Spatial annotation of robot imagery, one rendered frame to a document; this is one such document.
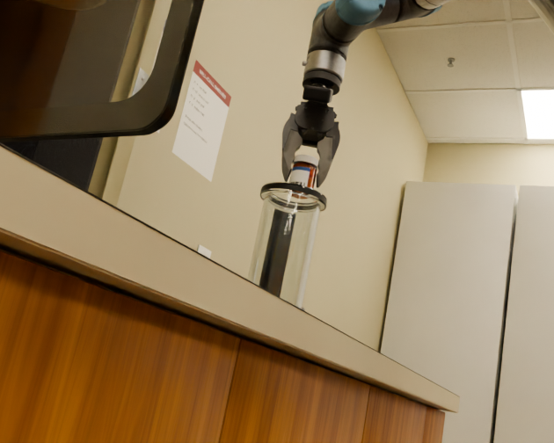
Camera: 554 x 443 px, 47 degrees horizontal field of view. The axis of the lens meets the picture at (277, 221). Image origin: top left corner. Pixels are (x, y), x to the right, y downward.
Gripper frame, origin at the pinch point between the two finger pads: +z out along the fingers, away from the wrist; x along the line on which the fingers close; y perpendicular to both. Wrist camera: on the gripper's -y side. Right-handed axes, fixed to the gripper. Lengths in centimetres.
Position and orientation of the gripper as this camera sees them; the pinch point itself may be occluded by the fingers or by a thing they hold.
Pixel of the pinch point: (302, 176)
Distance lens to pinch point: 113.1
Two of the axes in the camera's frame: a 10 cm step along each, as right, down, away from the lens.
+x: -9.8, -1.9, 0.3
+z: -1.9, 9.5, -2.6
